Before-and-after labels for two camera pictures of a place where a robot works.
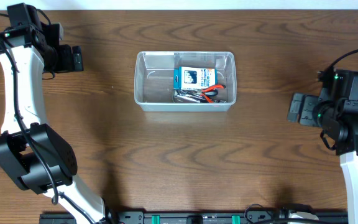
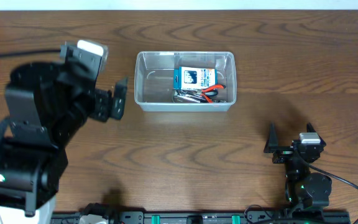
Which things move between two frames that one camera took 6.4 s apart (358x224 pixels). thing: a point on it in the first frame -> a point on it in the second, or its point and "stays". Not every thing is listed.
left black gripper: [66, 58] -> [105, 104]
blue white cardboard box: [188, 78] stays
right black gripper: [308, 110] -> [285, 149]
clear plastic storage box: [154, 79] stays
